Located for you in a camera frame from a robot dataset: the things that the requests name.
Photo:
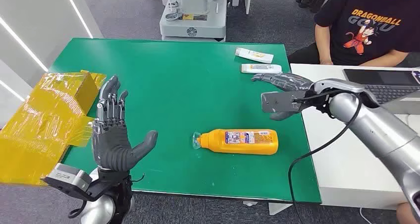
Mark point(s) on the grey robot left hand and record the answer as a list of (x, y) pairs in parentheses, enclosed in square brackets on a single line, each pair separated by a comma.
[(111, 143)]

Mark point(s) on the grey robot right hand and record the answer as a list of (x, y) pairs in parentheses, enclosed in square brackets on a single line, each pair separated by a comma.
[(288, 81)]

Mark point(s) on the orange bottle with clear cap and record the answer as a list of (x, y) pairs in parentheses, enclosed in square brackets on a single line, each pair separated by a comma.
[(239, 147)]

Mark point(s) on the white robot base machine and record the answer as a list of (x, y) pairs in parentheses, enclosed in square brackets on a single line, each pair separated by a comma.
[(197, 22)]

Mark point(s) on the white tube with grey cap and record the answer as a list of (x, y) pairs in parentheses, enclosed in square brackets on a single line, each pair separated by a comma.
[(261, 69)]

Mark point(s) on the white tube with yellow print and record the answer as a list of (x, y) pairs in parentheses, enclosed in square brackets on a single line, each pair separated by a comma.
[(254, 55)]

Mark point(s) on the yellow taped cardboard box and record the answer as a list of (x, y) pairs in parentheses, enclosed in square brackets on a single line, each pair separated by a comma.
[(39, 124)]

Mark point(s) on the grey laptop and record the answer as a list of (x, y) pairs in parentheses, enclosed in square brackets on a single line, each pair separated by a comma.
[(384, 78)]

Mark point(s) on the person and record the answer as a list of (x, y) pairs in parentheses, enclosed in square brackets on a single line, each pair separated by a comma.
[(367, 25)]

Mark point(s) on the white desk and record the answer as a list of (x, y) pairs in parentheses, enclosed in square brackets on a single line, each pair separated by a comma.
[(344, 170)]

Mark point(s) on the person's knee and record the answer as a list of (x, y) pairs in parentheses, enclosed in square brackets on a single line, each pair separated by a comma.
[(407, 216)]

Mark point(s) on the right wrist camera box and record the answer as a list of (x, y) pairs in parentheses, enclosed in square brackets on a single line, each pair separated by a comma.
[(282, 101)]

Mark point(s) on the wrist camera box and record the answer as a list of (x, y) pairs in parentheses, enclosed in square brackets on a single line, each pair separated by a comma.
[(282, 101), (67, 176)]

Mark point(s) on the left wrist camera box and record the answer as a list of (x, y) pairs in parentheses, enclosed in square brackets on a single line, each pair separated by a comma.
[(67, 176)]

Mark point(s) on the white table leg bracket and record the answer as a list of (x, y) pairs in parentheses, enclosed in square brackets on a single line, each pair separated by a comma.
[(277, 208)]

